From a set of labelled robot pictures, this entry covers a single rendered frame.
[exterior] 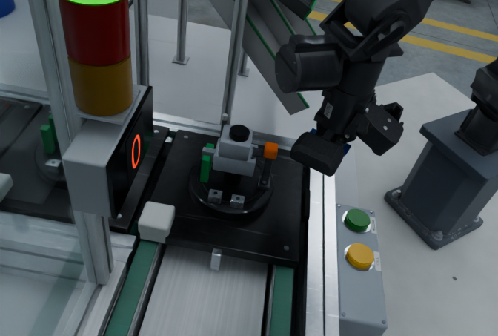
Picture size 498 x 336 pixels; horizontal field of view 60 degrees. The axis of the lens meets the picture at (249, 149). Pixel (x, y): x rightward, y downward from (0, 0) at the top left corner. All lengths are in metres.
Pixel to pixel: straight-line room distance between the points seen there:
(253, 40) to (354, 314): 0.48
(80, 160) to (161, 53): 0.89
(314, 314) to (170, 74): 0.74
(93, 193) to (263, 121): 0.69
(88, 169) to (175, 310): 0.33
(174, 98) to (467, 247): 0.72
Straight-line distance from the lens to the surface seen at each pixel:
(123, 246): 0.67
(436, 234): 0.91
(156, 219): 0.65
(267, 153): 0.65
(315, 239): 0.70
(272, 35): 0.93
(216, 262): 0.66
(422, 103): 1.30
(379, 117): 0.59
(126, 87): 0.38
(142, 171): 0.74
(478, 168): 0.80
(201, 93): 1.10
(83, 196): 0.41
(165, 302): 0.66
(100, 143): 0.40
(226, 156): 0.65
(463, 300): 0.88
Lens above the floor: 1.51
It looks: 42 degrees down
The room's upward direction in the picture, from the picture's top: 11 degrees clockwise
